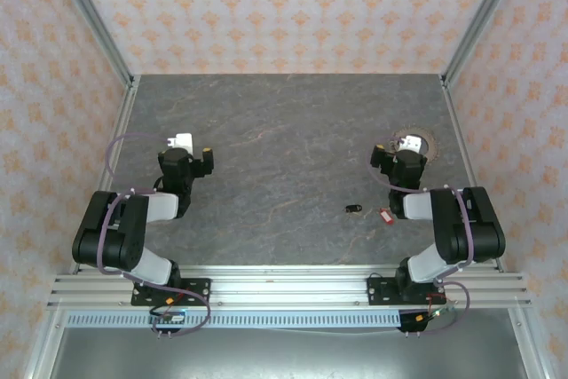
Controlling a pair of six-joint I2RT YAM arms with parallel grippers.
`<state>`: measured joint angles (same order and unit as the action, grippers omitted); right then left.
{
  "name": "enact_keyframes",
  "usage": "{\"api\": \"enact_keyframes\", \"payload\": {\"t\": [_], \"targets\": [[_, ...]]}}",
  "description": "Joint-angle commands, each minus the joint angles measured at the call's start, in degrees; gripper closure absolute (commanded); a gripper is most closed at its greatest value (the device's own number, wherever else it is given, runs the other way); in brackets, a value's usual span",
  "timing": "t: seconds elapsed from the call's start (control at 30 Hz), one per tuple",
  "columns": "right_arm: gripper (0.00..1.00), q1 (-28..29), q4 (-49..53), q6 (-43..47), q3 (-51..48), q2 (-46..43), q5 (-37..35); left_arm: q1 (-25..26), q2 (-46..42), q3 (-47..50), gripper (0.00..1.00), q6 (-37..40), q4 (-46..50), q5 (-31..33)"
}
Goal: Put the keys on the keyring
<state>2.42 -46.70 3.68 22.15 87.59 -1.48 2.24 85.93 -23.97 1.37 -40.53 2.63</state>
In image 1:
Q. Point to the key with red tag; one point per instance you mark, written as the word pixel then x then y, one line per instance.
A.
pixel 387 217

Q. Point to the black key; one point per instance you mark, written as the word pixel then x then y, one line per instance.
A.
pixel 353 208

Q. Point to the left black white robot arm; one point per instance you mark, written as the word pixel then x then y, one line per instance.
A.
pixel 111 237

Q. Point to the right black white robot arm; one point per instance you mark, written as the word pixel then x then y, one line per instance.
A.
pixel 488 228

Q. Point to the right controller board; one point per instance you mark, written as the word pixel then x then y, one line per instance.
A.
pixel 412 321

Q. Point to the controller board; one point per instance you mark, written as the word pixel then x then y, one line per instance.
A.
pixel 412 321
pixel 171 318

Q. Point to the left controller board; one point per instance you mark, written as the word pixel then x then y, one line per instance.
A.
pixel 171 318

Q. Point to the grey metal sheet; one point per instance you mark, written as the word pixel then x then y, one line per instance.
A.
pixel 288 357

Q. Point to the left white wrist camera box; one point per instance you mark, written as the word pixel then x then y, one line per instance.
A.
pixel 183 141

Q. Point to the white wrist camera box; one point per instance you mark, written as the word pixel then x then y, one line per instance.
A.
pixel 410 144
pixel 183 141

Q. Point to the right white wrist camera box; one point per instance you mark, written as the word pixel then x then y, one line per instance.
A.
pixel 410 144

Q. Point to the aluminium side rail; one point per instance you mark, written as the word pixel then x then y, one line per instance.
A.
pixel 471 175
pixel 106 175

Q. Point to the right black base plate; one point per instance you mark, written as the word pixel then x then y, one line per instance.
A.
pixel 381 290

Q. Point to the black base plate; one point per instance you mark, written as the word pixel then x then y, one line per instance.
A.
pixel 199 290
pixel 381 290

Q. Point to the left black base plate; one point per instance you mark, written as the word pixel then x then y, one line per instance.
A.
pixel 199 290

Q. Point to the aluminium mounting rail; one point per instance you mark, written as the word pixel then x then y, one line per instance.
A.
pixel 288 286

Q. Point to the aluminium corner post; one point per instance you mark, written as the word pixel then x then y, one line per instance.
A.
pixel 481 19
pixel 95 19

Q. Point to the aluminium frame bar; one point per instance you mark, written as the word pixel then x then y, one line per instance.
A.
pixel 531 352
pixel 43 352

